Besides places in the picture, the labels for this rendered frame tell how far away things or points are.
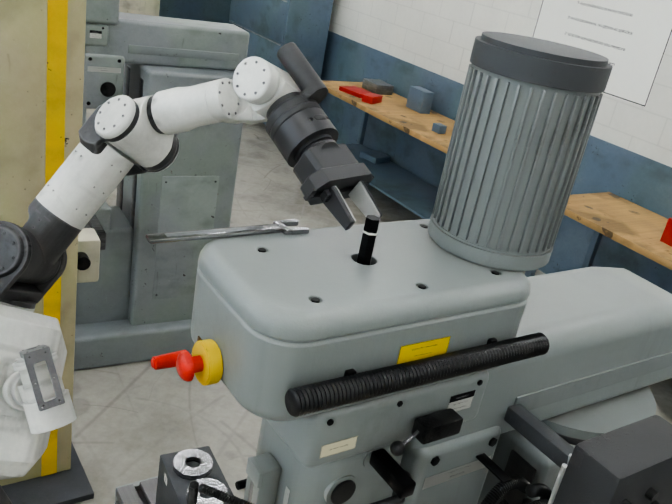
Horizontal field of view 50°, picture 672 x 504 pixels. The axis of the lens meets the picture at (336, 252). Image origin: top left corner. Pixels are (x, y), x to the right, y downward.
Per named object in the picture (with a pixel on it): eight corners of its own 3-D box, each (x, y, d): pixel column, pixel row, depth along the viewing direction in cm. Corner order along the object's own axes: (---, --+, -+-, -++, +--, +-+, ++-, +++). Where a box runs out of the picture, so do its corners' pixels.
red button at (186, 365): (183, 388, 94) (186, 363, 93) (171, 371, 97) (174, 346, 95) (206, 383, 96) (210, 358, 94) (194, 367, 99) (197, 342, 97)
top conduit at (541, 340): (295, 423, 87) (300, 399, 85) (279, 403, 90) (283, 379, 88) (546, 358, 112) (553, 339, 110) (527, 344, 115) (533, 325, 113)
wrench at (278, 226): (152, 247, 96) (153, 242, 95) (142, 235, 99) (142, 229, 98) (308, 233, 109) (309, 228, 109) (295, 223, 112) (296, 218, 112)
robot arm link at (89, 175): (154, 119, 131) (75, 217, 130) (104, 78, 120) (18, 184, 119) (189, 145, 124) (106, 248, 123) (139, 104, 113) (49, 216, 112)
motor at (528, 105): (485, 279, 106) (550, 58, 93) (403, 223, 120) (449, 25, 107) (574, 265, 117) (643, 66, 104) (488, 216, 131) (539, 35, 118)
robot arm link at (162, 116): (239, 101, 121) (148, 121, 129) (203, 65, 113) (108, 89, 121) (230, 157, 117) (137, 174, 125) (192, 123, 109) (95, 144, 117)
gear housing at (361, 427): (305, 477, 99) (317, 418, 95) (228, 377, 117) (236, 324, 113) (480, 422, 118) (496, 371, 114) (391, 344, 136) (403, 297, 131)
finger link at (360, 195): (381, 213, 104) (358, 180, 106) (369, 226, 106) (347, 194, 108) (388, 211, 105) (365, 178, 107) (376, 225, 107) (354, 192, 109)
